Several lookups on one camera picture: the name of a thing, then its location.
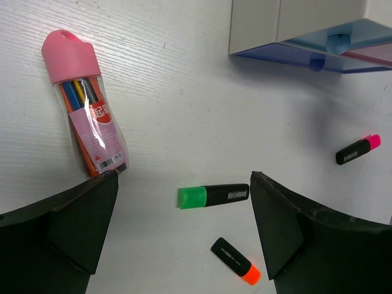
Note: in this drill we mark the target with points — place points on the pink highlighter marker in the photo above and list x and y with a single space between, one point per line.
358 149

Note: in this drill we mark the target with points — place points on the green highlighter marker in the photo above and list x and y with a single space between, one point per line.
212 195

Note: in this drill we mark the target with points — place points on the orange highlighter marker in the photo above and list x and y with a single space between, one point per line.
236 261

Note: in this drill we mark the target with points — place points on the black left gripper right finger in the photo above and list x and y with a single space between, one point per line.
311 248

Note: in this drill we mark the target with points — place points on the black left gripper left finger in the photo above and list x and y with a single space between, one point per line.
54 245

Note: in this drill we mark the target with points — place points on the pink small drawer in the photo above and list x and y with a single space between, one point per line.
379 54

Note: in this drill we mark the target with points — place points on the pink tube of erasers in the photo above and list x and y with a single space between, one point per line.
75 74

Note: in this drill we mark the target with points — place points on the light blue small drawer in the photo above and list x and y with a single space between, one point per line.
339 39

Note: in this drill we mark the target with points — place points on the blue wide bottom drawer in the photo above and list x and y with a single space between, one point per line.
312 60

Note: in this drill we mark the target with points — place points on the white mini drawer cabinet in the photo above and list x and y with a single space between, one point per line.
258 23

